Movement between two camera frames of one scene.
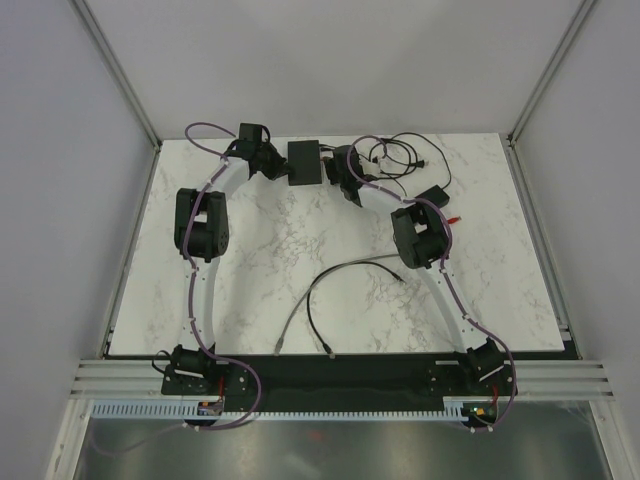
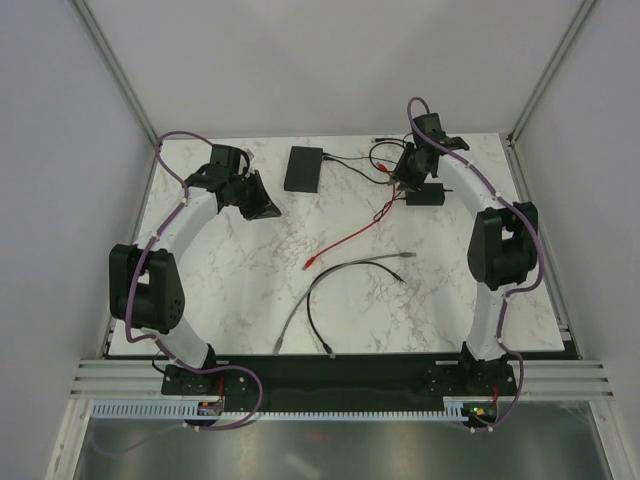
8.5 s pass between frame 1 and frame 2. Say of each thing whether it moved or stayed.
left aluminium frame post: stayed
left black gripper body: moved
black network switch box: moved
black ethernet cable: stayed
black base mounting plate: stayed
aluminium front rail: stayed
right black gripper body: moved
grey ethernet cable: stayed
